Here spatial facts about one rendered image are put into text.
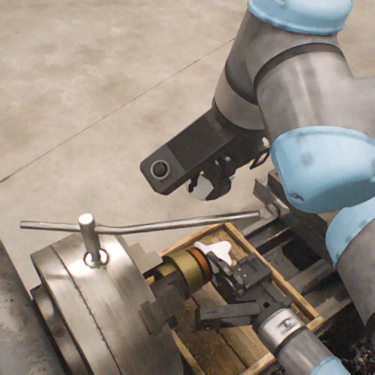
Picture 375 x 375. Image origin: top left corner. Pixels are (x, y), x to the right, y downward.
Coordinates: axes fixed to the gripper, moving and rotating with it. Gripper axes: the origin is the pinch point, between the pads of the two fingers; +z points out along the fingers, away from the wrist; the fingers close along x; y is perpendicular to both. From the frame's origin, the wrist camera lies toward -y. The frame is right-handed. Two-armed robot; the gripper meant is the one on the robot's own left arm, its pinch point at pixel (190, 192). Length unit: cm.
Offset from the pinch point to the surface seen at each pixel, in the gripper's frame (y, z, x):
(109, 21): 134, 238, 255
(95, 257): -15.0, 8.1, 0.1
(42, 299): -24.1, 14.9, -0.3
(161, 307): -9.7, 10.5, -10.9
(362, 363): 44, 63, -49
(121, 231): -11.3, 1.4, -0.2
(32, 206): -6, 174, 87
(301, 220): 40, 40, -8
